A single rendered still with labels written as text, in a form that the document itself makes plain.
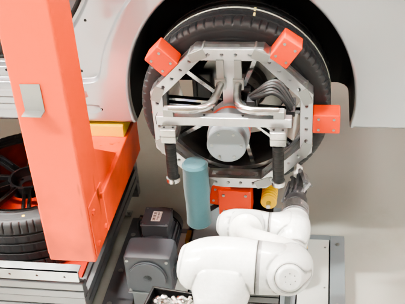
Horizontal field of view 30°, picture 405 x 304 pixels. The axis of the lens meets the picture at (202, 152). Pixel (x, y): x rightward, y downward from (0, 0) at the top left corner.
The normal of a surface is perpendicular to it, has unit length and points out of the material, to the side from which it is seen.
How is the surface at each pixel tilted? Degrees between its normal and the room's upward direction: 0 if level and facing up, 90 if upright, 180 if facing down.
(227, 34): 90
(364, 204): 0
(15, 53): 90
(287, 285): 58
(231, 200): 90
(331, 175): 0
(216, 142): 90
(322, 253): 0
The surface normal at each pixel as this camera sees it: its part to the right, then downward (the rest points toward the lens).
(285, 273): 0.07, 0.13
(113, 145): -0.06, -0.84
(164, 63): -0.15, 0.55
